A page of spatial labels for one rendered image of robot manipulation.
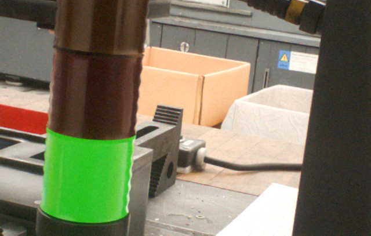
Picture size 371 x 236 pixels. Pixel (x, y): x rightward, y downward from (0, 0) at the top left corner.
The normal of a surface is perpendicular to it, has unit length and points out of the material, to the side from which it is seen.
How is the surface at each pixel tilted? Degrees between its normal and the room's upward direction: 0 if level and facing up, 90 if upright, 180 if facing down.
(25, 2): 90
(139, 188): 90
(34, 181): 0
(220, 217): 0
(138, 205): 90
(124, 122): 76
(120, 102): 104
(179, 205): 0
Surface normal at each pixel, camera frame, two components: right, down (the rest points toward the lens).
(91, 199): 0.21, 0.45
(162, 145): 0.94, 0.17
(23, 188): 0.11, -0.97
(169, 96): -0.36, 0.09
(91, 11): -0.17, 0.42
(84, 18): -0.23, -0.07
